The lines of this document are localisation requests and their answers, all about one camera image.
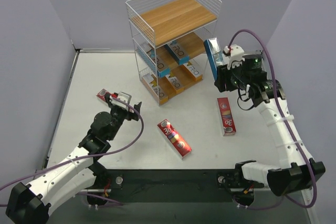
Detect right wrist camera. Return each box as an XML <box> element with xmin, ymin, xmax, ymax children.
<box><xmin>223</xmin><ymin>45</ymin><xmax>245</xmax><ymax>70</ymax></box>

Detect orange toothpaste box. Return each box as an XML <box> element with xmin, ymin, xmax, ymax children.
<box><xmin>141</xmin><ymin>73</ymin><xmax>169</xmax><ymax>105</ymax></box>
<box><xmin>165</xmin><ymin>72</ymin><xmax>184</xmax><ymax>94</ymax></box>
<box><xmin>183</xmin><ymin>61</ymin><xmax>203</xmax><ymax>81</ymax></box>

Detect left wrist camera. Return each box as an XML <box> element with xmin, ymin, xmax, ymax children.
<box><xmin>110</xmin><ymin>92</ymin><xmax>132</xmax><ymax>110</ymax></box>

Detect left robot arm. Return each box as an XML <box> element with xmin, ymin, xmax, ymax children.
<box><xmin>5</xmin><ymin>92</ymin><xmax>143</xmax><ymax>223</ymax></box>

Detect white wire wooden shelf rack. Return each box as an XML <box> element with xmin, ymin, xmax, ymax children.
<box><xmin>125</xmin><ymin>0</ymin><xmax>222</xmax><ymax>100</ymax></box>

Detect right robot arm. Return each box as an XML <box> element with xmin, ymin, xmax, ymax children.
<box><xmin>209</xmin><ymin>53</ymin><xmax>326</xmax><ymax>196</ymax></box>

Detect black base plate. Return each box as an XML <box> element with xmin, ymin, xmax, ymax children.
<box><xmin>88</xmin><ymin>169</ymin><xmax>263</xmax><ymax>205</ymax></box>

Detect teal toothpaste box with label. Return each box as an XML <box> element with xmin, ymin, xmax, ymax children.
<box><xmin>137</xmin><ymin>42</ymin><xmax>170</xmax><ymax>78</ymax></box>

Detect red toothpaste box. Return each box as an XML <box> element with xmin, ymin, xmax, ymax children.
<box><xmin>157</xmin><ymin>119</ymin><xmax>192</xmax><ymax>159</ymax></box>
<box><xmin>217</xmin><ymin>98</ymin><xmax>236</xmax><ymax>136</ymax></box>
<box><xmin>96</xmin><ymin>89</ymin><xmax>112</xmax><ymax>106</ymax></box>

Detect light blue toothpaste box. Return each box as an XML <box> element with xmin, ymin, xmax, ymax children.
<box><xmin>204</xmin><ymin>38</ymin><xmax>227</xmax><ymax>81</ymax></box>

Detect silver blue toothpaste box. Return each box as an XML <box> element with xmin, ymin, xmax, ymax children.
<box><xmin>164</xmin><ymin>40</ymin><xmax>190</xmax><ymax>65</ymax></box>

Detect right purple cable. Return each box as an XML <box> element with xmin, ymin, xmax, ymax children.
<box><xmin>227</xmin><ymin>29</ymin><xmax>316</xmax><ymax>210</ymax></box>

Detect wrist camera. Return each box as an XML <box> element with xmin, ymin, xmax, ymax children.
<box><xmin>223</xmin><ymin>45</ymin><xmax>245</xmax><ymax>70</ymax></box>
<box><xmin>110</xmin><ymin>92</ymin><xmax>132</xmax><ymax>110</ymax></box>

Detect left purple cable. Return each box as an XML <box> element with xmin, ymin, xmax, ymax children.
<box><xmin>0</xmin><ymin>98</ymin><xmax>145</xmax><ymax>206</ymax></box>

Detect purple cable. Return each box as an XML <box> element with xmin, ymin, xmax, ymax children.
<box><xmin>227</xmin><ymin>29</ymin><xmax>316</xmax><ymax>210</ymax></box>
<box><xmin>0</xmin><ymin>98</ymin><xmax>145</xmax><ymax>206</ymax></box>

